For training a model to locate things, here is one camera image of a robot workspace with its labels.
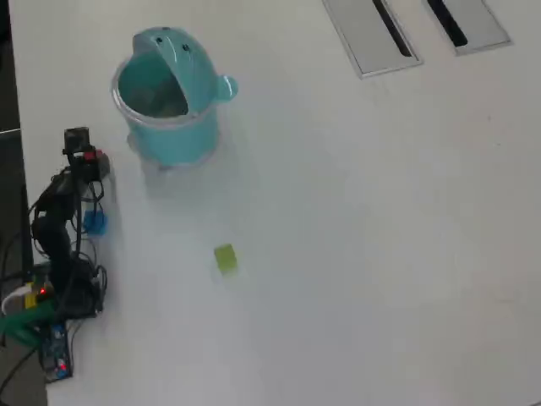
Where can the blue lego block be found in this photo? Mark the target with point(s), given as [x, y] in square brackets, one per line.
[96, 223]

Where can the blue circuit board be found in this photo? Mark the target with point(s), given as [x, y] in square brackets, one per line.
[57, 357]

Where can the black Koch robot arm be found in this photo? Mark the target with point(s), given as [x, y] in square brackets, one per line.
[57, 237]

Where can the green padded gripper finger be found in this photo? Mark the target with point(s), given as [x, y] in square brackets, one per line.
[104, 165]

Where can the green lego block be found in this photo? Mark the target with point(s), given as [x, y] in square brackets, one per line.
[226, 258]

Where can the teal whale shaped bin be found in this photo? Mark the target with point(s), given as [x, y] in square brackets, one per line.
[169, 135]

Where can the yellow plastic part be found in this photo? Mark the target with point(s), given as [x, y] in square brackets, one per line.
[30, 300]

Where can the green table clamp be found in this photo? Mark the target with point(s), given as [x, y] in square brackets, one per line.
[23, 322]

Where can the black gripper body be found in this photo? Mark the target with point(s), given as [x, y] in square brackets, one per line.
[86, 171]

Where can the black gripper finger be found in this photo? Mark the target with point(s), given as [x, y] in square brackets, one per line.
[76, 157]

